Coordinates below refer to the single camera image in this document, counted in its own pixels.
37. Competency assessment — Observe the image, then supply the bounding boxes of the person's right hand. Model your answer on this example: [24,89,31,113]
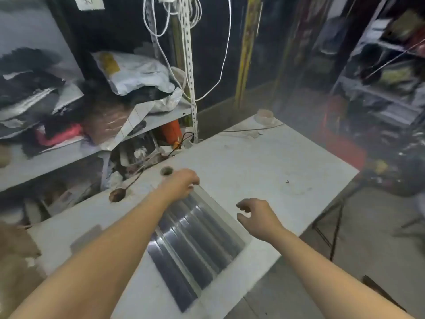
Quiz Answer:
[236,198,286,245]

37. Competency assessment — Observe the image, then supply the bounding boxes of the person's left hand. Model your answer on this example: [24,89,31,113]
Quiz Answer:
[158,168,201,201]

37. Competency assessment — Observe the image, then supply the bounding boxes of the person's left forearm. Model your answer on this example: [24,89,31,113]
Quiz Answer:
[6,187,177,319]

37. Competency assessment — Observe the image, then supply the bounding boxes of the person's right forearm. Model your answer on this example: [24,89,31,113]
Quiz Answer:
[265,228,416,319]

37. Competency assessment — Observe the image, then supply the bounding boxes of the white power strip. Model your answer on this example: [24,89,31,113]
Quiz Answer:
[164,142,193,156]

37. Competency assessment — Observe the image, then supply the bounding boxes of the white plastic basket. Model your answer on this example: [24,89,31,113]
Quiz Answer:
[118,132,160,167]

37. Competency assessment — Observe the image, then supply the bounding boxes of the orange box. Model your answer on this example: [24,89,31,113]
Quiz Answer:
[160,119,183,143]

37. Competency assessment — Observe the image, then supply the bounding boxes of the black metal table leg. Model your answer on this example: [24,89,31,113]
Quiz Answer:
[312,184,363,263]

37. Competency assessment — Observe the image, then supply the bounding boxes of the white gridded plastic bag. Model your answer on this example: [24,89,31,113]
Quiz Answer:
[114,88,185,150]

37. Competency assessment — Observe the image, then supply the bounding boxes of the brown parcel in clear wrap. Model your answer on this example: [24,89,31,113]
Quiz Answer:
[81,99,133,145]

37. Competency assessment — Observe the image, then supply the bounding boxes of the black fabric bundle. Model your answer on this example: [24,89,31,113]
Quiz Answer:
[127,84,175,105]

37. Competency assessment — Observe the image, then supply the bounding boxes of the clear tape roll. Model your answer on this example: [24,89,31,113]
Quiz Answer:
[254,109,276,125]

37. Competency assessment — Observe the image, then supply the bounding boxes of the colourful printed paper box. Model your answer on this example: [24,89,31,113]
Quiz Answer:
[39,175,100,216]

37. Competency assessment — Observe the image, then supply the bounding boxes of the white mailer bag yellow patch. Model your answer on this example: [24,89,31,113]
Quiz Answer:
[91,51,177,97]

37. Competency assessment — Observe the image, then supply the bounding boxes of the pink plastic packet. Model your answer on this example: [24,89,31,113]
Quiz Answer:
[35,124,84,147]

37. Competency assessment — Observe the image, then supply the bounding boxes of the grey metal shelf rack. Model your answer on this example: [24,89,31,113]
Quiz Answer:
[0,0,200,193]

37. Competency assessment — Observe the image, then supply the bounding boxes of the grey and black mailer bag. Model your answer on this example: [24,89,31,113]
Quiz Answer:
[0,82,85,130]

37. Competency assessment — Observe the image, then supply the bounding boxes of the cluttered background storage rack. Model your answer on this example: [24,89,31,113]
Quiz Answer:
[332,9,425,130]

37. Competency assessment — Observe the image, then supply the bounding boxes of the black fluffy plastic bag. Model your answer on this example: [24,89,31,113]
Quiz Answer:
[0,48,64,83]

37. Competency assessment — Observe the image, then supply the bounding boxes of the white shelf number tag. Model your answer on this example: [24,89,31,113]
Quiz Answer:
[73,0,105,11]

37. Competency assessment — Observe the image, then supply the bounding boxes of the thin black cable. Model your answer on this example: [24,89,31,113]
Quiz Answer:
[109,132,197,200]

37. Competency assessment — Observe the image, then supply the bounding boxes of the yellow and black post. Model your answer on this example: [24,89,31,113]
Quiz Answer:
[234,0,263,110]

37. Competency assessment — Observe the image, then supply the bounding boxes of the long white cable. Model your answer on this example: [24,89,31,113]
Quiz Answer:
[156,0,233,102]

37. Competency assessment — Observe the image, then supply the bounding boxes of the coil of white rope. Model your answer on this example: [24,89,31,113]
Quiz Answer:
[143,0,203,37]

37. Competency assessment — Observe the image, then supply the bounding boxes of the dark red yellow-edged sign post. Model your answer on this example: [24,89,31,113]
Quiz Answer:
[292,0,321,67]

